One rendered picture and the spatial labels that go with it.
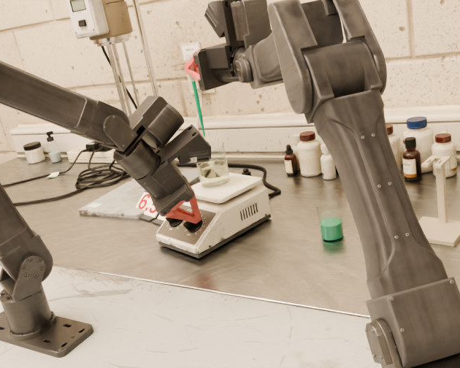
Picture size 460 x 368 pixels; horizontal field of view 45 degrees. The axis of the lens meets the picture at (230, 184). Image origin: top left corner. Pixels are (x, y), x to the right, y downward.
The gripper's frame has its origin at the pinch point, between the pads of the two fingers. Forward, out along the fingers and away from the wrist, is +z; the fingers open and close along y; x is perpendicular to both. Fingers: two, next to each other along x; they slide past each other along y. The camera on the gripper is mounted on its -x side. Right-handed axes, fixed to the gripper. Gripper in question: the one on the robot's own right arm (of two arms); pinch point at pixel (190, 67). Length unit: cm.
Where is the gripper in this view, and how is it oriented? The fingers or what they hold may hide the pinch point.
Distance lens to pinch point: 103.9
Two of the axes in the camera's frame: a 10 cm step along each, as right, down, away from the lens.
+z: -6.6, -1.1, 7.4
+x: 1.8, 9.3, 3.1
